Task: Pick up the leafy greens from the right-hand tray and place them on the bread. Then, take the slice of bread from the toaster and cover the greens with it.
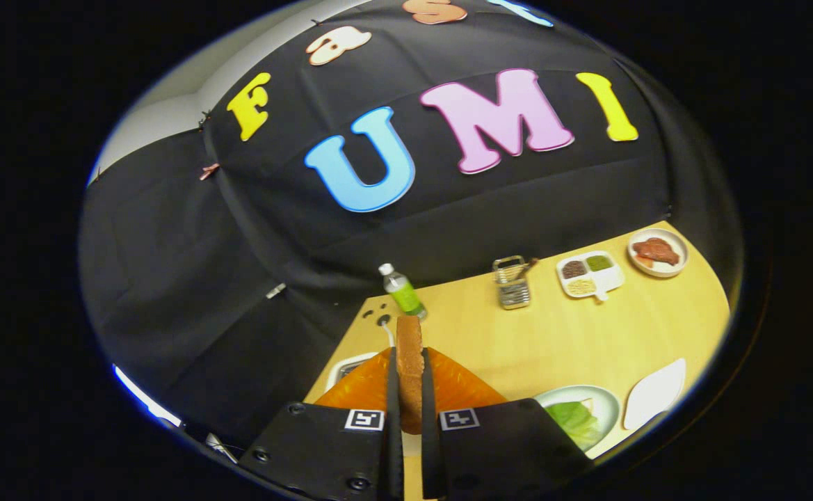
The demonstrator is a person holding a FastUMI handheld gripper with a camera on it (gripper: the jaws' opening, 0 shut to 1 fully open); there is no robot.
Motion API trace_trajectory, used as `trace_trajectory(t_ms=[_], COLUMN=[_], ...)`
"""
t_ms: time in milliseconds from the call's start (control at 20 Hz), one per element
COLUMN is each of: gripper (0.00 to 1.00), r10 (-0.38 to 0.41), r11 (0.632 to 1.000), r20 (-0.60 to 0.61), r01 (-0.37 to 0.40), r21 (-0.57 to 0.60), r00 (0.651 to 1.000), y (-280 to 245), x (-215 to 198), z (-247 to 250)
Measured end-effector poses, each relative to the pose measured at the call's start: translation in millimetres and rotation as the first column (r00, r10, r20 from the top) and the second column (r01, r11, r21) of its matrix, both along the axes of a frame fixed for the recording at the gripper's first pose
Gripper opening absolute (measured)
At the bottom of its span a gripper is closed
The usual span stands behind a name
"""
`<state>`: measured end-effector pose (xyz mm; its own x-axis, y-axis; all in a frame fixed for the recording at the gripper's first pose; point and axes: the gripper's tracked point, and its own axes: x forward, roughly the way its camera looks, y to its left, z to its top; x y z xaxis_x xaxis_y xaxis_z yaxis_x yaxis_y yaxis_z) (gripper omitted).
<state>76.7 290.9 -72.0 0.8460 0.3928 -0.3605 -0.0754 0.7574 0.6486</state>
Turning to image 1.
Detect white toaster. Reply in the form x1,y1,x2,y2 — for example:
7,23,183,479
324,351,381,392

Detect white shallow plate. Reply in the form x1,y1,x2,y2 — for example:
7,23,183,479
533,385,621,456

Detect white leaf-shaped plate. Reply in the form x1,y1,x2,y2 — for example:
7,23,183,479
622,358,687,431

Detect metal wire basket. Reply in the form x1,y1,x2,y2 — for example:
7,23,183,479
492,255,539,310

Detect black backdrop cloth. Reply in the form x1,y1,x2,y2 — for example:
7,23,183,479
78,0,744,446

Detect white divided dish with beans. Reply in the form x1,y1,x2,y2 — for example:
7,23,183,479
556,250,625,303

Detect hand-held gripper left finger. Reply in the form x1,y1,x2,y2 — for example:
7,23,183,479
238,346,405,501

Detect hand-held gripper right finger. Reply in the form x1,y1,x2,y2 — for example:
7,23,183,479
420,346,595,501

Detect small round white plate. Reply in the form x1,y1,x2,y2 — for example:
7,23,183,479
627,228,689,279

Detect red meat piece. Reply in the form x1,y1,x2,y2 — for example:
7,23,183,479
632,237,681,269

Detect brown toast slice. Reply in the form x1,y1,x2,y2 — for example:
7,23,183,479
396,315,426,436

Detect green label water bottle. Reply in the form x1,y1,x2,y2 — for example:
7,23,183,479
378,263,428,321

